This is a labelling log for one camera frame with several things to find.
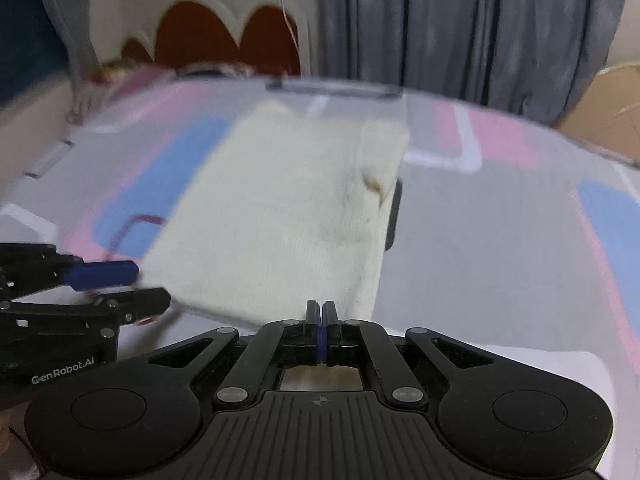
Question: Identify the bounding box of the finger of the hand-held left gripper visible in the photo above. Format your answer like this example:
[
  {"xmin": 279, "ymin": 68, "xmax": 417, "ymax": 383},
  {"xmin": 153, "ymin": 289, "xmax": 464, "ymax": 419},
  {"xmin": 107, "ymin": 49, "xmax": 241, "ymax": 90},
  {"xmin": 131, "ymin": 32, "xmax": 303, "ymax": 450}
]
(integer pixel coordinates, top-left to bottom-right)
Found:
[
  {"xmin": 0, "ymin": 243, "xmax": 141, "ymax": 303},
  {"xmin": 0, "ymin": 287, "xmax": 172, "ymax": 329}
]

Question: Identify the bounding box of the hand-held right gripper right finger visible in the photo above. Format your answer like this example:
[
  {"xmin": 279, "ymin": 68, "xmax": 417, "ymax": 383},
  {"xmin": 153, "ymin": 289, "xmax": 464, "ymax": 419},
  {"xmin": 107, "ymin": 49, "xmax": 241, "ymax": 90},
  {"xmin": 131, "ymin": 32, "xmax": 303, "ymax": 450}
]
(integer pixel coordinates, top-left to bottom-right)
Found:
[{"xmin": 324, "ymin": 301, "xmax": 495, "ymax": 410}]

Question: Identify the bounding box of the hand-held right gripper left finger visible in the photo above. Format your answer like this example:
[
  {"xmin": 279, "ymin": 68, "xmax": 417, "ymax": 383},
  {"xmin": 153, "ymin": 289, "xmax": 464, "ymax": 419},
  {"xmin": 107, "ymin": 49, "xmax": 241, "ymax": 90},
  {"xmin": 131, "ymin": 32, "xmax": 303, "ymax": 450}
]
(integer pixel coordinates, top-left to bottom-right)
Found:
[{"xmin": 146, "ymin": 300, "xmax": 324, "ymax": 410}]

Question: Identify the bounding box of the cream knit garment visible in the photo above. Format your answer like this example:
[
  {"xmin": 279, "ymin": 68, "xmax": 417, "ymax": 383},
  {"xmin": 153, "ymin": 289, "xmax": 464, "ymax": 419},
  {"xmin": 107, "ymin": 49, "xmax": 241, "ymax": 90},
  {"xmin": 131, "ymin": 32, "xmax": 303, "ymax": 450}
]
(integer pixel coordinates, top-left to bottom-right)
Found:
[{"xmin": 139, "ymin": 101, "xmax": 413, "ymax": 391}]

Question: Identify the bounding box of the striped pink pillow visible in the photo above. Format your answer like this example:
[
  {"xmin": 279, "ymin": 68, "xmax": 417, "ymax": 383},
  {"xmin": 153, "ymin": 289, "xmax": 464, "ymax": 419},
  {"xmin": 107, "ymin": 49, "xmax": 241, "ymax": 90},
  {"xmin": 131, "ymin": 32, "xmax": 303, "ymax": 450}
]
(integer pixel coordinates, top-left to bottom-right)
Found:
[{"xmin": 67, "ymin": 66, "xmax": 174, "ymax": 124}]

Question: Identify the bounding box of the gold patterned cloth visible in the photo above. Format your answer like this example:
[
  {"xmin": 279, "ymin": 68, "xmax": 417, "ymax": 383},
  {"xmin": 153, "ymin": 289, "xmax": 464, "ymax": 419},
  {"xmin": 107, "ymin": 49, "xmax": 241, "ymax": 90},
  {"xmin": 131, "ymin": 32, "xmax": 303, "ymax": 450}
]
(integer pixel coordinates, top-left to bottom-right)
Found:
[{"xmin": 92, "ymin": 58, "xmax": 151, "ymax": 83}]

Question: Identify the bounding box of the narrow blue-grey curtain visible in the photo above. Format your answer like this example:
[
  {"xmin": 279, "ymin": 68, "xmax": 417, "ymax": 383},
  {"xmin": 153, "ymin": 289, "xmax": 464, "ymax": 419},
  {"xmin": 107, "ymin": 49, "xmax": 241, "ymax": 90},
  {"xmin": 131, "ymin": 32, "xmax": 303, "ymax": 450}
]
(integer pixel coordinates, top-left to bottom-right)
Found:
[{"xmin": 30, "ymin": 0, "xmax": 103, "ymax": 92}]

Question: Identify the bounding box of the red scalloped headboard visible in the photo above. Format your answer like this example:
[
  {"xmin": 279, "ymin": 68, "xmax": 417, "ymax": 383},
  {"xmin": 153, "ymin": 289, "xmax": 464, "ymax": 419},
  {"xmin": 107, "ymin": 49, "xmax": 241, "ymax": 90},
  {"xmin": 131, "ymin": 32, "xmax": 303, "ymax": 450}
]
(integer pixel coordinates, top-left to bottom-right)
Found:
[{"xmin": 120, "ymin": 0, "xmax": 314, "ymax": 79}]

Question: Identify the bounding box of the wide blue-grey curtain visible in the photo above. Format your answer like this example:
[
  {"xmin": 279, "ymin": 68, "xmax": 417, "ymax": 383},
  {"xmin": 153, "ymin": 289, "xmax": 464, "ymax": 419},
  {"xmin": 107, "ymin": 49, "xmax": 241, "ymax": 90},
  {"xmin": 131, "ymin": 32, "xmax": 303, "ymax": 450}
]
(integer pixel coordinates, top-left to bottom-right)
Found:
[{"xmin": 311, "ymin": 0, "xmax": 628, "ymax": 127}]

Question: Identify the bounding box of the cardboard box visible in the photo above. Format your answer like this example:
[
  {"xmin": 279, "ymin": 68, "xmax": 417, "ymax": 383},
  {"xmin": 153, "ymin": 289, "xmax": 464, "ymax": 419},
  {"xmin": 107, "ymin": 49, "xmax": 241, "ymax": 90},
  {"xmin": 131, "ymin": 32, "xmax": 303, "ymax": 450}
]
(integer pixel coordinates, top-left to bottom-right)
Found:
[{"xmin": 554, "ymin": 61, "xmax": 640, "ymax": 167}]

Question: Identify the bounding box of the white wall cable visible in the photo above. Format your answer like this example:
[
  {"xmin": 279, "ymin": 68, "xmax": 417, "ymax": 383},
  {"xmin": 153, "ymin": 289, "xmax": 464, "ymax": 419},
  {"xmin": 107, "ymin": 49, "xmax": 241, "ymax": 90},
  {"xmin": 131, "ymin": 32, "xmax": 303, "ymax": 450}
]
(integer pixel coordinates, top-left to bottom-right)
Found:
[{"xmin": 271, "ymin": 0, "xmax": 302, "ymax": 53}]

